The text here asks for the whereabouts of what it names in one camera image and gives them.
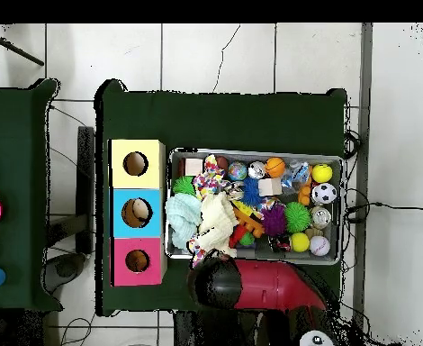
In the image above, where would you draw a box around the cream waffle cloth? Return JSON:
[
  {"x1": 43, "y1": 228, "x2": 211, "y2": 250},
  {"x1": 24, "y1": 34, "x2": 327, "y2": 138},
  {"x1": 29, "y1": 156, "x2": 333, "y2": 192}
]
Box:
[{"x1": 196, "y1": 192, "x2": 240, "y2": 259}]

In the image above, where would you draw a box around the mint green waffle cloth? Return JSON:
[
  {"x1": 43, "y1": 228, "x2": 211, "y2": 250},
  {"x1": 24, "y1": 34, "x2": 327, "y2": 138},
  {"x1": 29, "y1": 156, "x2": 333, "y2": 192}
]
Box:
[{"x1": 165, "y1": 193, "x2": 203, "y2": 251}]

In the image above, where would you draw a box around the colourful patterned cloth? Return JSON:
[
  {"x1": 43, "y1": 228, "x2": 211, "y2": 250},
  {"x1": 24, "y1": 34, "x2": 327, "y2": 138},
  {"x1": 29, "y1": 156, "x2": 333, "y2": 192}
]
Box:
[
  {"x1": 187, "y1": 233, "x2": 208, "y2": 269},
  {"x1": 192, "y1": 154, "x2": 230, "y2": 199}
]

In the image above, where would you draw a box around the green spiky ball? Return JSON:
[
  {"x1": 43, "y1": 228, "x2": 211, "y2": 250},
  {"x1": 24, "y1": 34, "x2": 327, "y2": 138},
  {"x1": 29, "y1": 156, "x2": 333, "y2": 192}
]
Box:
[
  {"x1": 283, "y1": 201, "x2": 312, "y2": 234},
  {"x1": 172, "y1": 175, "x2": 197, "y2": 197}
]

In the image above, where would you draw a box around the wooden three-hole box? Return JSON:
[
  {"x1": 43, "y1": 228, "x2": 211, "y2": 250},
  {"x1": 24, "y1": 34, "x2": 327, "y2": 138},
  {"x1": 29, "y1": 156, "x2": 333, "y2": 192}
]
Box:
[{"x1": 108, "y1": 138, "x2": 168, "y2": 287}]

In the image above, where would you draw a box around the globe print ball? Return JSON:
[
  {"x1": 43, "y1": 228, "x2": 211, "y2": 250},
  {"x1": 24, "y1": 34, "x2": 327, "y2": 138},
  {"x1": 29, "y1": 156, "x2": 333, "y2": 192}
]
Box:
[{"x1": 227, "y1": 160, "x2": 248, "y2": 182}]

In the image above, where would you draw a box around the orange basketball toy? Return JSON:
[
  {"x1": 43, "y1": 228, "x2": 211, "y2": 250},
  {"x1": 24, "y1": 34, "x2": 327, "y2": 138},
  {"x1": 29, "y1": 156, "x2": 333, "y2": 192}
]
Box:
[{"x1": 264, "y1": 156, "x2": 287, "y2": 178}]

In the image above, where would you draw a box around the purple spiky ball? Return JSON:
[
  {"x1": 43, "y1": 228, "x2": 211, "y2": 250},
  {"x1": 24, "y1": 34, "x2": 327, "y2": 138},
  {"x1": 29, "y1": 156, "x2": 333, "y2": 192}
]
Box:
[{"x1": 260, "y1": 203, "x2": 288, "y2": 238}]

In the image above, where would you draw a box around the dark green tablecloth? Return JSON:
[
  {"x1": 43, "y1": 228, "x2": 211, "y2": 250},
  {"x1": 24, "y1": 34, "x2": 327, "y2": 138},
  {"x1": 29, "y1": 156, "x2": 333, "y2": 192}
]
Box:
[
  {"x1": 0, "y1": 78, "x2": 63, "y2": 313},
  {"x1": 94, "y1": 78, "x2": 348, "y2": 317}
]

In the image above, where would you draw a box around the black and white soccer ball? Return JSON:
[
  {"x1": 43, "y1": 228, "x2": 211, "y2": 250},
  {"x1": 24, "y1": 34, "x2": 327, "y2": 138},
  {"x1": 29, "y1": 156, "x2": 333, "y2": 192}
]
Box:
[{"x1": 310, "y1": 182, "x2": 338, "y2": 205}]

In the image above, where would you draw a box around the black stand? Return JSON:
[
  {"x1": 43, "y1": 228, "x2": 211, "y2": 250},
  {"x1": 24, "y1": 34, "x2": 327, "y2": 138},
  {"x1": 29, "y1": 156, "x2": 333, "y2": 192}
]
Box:
[{"x1": 44, "y1": 125, "x2": 96, "y2": 294}]

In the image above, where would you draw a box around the black tripod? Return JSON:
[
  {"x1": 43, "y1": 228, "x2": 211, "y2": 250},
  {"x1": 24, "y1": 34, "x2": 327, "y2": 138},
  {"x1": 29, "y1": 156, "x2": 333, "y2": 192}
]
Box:
[{"x1": 0, "y1": 23, "x2": 46, "y2": 68}]

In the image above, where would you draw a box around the shallow wire mesh bin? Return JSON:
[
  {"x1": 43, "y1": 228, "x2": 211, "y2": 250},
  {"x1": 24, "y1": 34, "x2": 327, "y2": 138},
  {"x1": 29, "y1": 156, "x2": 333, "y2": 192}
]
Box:
[{"x1": 165, "y1": 147, "x2": 345, "y2": 267}]

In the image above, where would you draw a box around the black cable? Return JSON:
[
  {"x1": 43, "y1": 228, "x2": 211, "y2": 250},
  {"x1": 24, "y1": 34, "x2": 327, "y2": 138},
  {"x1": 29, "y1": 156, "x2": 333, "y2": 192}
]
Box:
[{"x1": 344, "y1": 187, "x2": 423, "y2": 224}]

